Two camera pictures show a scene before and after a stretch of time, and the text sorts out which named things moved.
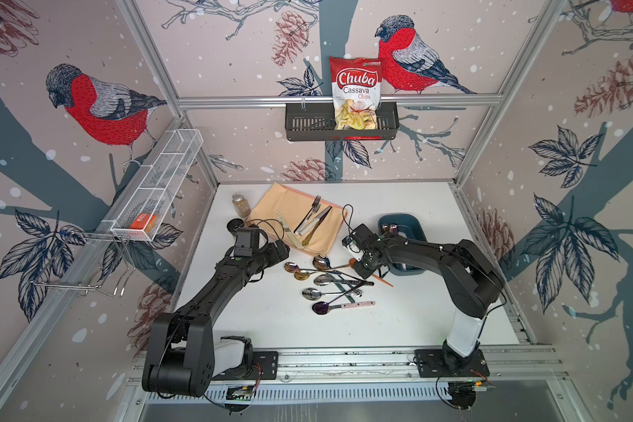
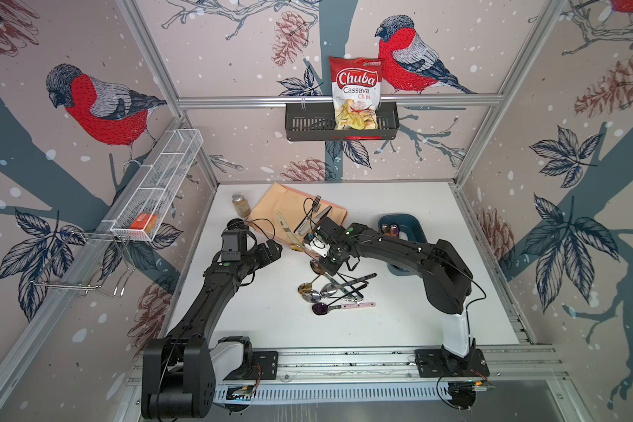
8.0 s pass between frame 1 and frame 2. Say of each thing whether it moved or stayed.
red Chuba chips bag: stayed
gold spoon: moved
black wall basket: stayed
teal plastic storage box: stayed
